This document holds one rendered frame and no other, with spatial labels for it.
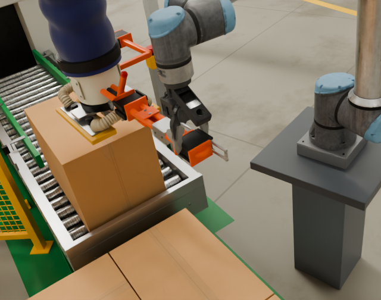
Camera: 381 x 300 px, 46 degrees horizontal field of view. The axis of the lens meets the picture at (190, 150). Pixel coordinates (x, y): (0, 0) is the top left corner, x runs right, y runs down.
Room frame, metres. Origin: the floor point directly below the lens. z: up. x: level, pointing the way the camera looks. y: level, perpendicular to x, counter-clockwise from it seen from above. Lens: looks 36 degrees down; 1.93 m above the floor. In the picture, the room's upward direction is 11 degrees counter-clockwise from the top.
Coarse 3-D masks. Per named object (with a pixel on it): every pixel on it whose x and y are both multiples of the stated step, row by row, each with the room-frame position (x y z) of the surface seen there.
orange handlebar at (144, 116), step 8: (128, 40) 1.84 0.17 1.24; (136, 48) 1.75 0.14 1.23; (144, 48) 1.72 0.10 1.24; (136, 56) 1.66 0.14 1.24; (144, 56) 1.66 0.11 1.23; (120, 64) 1.61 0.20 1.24; (128, 64) 1.62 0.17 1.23; (112, 88) 1.44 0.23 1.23; (112, 96) 1.36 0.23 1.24; (144, 104) 1.27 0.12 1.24; (136, 112) 1.22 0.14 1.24; (144, 112) 1.21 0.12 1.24; (152, 112) 1.20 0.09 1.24; (144, 120) 1.17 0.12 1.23; (152, 120) 1.20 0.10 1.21; (200, 152) 0.95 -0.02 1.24; (208, 152) 0.95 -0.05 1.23
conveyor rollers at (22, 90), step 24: (24, 72) 3.46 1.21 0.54; (48, 72) 3.37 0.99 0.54; (0, 96) 3.10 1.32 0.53; (24, 96) 3.01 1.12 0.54; (48, 96) 2.91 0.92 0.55; (0, 120) 2.74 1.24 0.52; (24, 120) 2.64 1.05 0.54; (48, 168) 2.05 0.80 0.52; (168, 168) 1.81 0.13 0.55; (48, 192) 1.80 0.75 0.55
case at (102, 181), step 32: (32, 128) 1.94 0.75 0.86; (64, 128) 1.72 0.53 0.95; (128, 128) 1.62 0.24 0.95; (64, 160) 1.47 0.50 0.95; (96, 160) 1.50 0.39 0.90; (128, 160) 1.55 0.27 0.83; (64, 192) 1.75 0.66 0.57; (96, 192) 1.48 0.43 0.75; (128, 192) 1.54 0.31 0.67; (160, 192) 1.60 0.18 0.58; (96, 224) 1.46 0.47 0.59
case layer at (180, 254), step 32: (160, 224) 1.42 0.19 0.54; (192, 224) 1.39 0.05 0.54; (128, 256) 1.28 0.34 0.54; (160, 256) 1.24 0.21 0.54; (192, 256) 1.21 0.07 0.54; (224, 256) 1.18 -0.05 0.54; (64, 288) 1.18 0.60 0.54; (96, 288) 1.14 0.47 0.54; (128, 288) 1.12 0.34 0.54; (160, 288) 1.09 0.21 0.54; (192, 288) 1.06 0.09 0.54; (224, 288) 1.03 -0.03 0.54; (256, 288) 1.00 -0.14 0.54
